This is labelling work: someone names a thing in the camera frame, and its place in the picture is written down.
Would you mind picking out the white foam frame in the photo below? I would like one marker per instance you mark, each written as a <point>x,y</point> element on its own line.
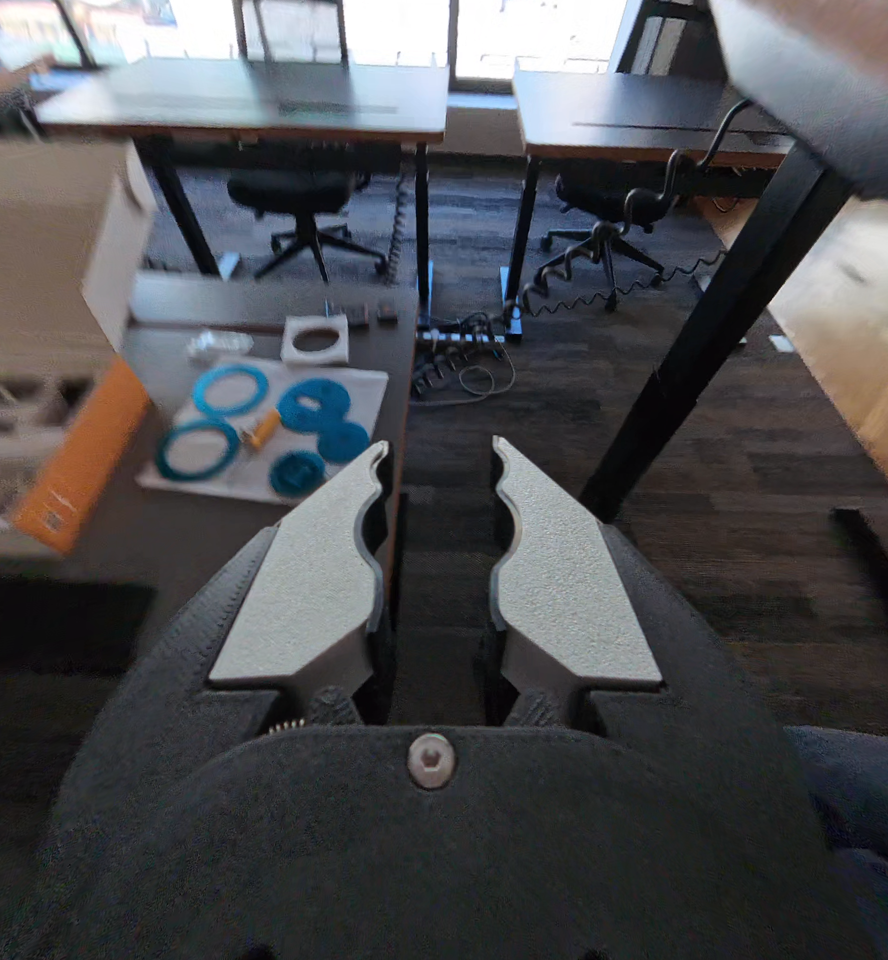
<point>290,352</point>

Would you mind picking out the person's dark trousers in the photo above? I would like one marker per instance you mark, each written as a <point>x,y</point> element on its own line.
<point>864,825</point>

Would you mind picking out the crumpled clear plastic bag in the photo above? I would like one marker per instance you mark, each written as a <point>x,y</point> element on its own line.
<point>219,343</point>

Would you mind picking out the black power strip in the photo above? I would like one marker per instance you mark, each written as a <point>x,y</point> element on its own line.
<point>474,336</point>

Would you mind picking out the black office chair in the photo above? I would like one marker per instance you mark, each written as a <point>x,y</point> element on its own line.
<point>601,195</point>
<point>294,191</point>

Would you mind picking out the large blue slotted disc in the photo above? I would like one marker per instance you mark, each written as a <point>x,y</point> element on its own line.
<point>298,420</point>

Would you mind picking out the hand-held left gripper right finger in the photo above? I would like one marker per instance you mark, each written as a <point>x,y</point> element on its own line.
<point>579,600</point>

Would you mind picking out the large grid window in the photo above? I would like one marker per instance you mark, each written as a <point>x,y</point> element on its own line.
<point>189,30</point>

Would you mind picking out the black mesh chair back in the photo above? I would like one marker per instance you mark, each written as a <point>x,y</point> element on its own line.
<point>54,622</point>

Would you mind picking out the white foam sheet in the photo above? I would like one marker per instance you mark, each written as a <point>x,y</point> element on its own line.
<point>354,390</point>

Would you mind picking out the orange white cardboard box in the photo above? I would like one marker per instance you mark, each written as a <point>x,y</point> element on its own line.
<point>84,465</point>

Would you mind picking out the dark frame chair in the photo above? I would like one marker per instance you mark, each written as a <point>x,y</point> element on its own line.
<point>290,22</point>
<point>661,37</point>

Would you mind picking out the wooden-edged grey desk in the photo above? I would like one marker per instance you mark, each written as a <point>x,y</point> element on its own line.
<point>226,97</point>

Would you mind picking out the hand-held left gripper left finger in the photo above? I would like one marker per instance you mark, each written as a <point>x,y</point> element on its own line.
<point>301,600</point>

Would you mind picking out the small blue perforated disc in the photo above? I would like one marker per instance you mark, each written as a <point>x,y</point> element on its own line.
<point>346,444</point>
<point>294,476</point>

